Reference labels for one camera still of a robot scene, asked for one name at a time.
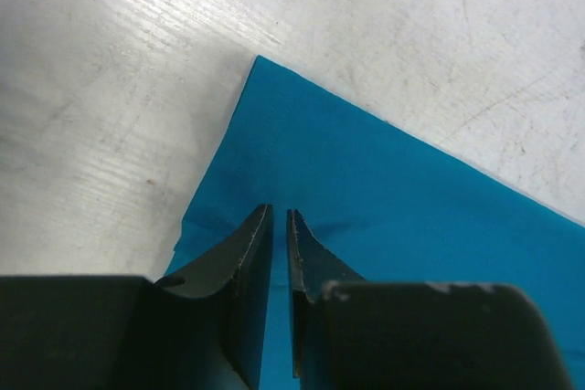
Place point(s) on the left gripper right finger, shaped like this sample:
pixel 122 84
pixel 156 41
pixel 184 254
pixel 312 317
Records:
pixel 352 333

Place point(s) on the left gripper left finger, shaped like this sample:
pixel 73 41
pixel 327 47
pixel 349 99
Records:
pixel 200 327

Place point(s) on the teal blue t shirt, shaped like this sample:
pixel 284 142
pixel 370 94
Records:
pixel 389 205

